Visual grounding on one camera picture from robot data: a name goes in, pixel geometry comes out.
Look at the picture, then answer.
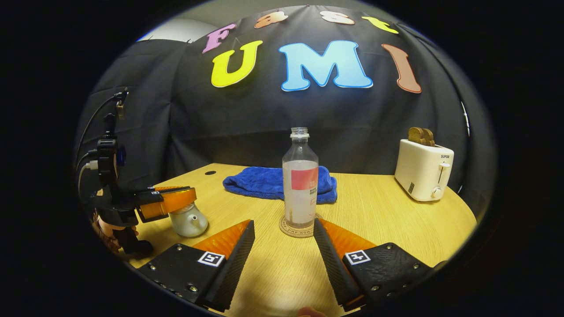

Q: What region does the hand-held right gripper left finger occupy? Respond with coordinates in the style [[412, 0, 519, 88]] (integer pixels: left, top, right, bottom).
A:
[[137, 219, 256, 312]]

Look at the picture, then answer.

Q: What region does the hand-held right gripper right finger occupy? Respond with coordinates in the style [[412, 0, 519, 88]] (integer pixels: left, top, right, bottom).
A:
[[313, 218, 445, 311]]

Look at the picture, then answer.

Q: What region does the white ceramic teacup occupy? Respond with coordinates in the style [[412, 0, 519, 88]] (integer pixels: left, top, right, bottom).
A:
[[170, 203, 208, 238]]

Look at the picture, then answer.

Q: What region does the round wooden coaster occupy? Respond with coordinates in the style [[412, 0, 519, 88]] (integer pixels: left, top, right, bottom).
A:
[[279, 213, 324, 239]]

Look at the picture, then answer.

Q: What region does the clear plastic water bottle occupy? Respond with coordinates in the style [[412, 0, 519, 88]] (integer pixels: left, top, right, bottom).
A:
[[282, 127, 319, 230]]

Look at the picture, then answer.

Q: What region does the blue towel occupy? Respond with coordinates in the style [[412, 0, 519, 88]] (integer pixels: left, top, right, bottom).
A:
[[223, 166, 338, 204]]

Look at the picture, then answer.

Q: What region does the black backdrop cloth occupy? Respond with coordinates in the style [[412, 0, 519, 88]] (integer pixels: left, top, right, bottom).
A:
[[75, 5, 498, 207]]

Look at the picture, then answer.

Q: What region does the white toaster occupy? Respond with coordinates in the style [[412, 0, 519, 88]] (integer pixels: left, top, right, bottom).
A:
[[394, 139, 455, 202]]

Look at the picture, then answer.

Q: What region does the brown toast slice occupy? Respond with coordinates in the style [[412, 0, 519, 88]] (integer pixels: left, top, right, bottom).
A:
[[408, 127, 436, 147]]

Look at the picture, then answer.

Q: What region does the white cable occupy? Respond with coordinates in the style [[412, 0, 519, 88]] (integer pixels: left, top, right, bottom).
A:
[[78, 161, 98, 194]]

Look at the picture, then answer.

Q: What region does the black cable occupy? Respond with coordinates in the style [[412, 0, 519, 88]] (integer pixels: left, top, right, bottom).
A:
[[77, 88, 129, 168]]

